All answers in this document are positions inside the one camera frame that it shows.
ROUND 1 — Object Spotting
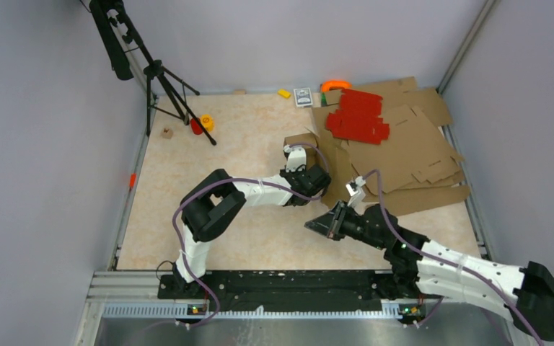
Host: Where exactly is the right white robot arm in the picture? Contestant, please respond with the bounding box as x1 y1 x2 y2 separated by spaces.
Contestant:
304 201 554 342

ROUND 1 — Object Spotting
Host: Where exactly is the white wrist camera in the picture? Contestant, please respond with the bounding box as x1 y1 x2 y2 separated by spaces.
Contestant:
283 145 307 173
346 176 366 208

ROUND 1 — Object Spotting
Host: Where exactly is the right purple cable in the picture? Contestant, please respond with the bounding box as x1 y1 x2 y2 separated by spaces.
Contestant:
360 169 545 346

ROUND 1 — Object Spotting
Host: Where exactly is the red cardboard box blank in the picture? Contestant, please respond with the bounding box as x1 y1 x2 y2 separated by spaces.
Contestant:
325 89 390 145

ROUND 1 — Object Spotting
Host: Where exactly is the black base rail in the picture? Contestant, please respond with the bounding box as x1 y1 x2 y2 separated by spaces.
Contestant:
157 270 436 326

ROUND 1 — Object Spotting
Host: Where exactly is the yellow and red toy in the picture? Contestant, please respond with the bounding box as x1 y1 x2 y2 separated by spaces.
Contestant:
190 114 214 136

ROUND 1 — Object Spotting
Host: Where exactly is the brown cardboard box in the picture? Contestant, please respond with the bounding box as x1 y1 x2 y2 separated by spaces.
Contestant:
283 132 359 208

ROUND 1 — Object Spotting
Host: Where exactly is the stack of brown cardboard blanks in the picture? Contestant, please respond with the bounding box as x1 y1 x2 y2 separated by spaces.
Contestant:
312 77 470 216

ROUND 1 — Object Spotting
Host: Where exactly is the black tripod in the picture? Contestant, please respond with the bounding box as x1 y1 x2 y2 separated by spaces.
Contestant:
86 0 217 146

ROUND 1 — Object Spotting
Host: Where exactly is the yellow block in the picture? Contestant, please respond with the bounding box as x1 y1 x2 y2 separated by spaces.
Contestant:
278 89 291 99

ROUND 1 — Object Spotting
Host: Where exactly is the small wooden block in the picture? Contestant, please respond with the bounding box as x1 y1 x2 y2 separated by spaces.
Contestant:
160 128 174 139

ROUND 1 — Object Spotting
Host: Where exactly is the purple cable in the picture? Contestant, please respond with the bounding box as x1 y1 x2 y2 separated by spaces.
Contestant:
360 169 545 346
172 141 330 330

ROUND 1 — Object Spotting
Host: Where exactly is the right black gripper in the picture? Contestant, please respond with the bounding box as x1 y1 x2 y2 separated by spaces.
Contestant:
304 200 386 250

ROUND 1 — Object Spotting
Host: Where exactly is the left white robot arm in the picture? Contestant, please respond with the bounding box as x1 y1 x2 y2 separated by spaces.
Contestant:
173 164 331 298

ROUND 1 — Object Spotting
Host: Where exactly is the orange tape ring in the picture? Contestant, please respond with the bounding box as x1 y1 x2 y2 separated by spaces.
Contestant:
320 79 353 94

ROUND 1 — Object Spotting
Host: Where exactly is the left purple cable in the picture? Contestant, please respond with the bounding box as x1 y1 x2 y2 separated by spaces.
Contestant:
172 141 330 330

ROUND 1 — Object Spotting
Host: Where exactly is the small orange clip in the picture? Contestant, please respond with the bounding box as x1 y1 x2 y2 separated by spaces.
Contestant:
128 173 137 190

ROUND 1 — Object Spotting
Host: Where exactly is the playing card deck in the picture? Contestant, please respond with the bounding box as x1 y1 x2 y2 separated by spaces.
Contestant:
293 87 313 108

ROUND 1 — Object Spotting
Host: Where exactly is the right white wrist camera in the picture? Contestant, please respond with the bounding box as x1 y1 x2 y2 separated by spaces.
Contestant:
346 176 366 208

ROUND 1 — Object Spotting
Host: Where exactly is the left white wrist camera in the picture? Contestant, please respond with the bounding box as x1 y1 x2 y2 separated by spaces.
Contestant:
283 145 307 173

